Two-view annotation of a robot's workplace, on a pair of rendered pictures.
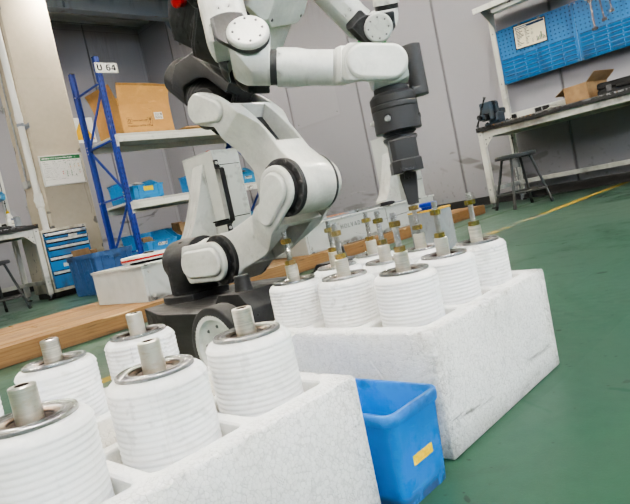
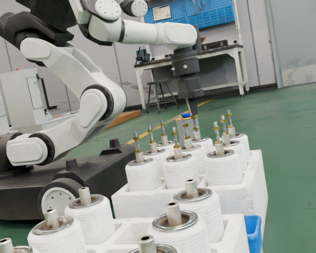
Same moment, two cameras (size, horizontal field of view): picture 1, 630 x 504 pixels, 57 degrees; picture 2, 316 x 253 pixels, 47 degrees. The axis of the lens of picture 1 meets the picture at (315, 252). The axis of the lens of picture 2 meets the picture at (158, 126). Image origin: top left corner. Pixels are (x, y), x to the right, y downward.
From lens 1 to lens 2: 0.41 m
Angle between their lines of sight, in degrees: 23
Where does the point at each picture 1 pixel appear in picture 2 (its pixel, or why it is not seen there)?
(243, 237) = (59, 134)
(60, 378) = (70, 235)
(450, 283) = not seen: hidden behind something
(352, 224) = not seen: hidden behind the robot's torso
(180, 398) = (204, 235)
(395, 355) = (226, 201)
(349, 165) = (48, 83)
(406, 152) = (195, 86)
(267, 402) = (216, 233)
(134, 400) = (184, 240)
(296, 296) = (148, 171)
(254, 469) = not seen: outside the picture
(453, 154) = (117, 79)
